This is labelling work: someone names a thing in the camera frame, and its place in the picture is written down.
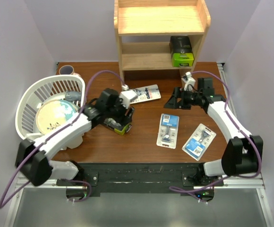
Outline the wooden two-tier shelf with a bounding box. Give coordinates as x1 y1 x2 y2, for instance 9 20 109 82
114 0 211 79

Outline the cream and teal plate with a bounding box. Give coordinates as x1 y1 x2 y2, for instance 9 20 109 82
35 99 79 134

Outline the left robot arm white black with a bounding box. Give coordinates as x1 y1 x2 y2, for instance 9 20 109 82
15 88 138 186

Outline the purple and pink mug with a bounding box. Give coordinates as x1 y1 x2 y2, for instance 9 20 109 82
58 65 75 75

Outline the white plastic slatted basket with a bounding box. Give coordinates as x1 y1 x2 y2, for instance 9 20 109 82
15 75 86 140

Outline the white Gillette razor blister pack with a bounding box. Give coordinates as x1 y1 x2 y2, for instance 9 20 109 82
131 84 161 104

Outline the aluminium frame rail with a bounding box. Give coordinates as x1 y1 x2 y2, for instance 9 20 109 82
15 62 274 227

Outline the blue razor blister pack right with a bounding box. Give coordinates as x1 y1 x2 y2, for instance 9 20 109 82
182 124 216 161

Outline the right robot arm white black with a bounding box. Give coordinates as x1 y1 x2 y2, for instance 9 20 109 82
164 76 263 186

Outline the black green razor box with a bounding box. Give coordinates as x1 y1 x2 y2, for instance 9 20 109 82
169 36 194 68
103 115 132 136

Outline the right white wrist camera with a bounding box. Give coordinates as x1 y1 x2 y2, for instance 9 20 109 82
181 72 196 91

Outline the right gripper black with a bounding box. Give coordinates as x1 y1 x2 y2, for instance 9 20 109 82
163 87 201 110

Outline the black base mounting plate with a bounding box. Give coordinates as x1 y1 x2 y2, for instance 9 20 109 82
56 162 224 199

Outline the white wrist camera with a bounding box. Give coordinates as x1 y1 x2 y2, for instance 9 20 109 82
119 85 138 109
181 72 196 91

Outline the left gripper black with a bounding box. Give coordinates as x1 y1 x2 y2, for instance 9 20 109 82
105 95 134 126

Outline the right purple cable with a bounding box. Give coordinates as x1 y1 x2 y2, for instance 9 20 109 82
169 70 263 198

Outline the white bowl under basket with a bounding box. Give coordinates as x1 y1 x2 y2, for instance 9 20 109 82
61 134 84 150

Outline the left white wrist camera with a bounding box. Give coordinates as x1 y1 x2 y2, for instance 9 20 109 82
119 85 138 109

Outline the blue razor blister pack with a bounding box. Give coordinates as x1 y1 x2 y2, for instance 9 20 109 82
156 113 180 149
182 124 216 161

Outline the blue razor blister pack centre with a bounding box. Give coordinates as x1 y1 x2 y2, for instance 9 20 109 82
156 113 180 149

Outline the grey cup in basket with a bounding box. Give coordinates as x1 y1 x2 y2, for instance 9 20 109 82
65 91 81 102

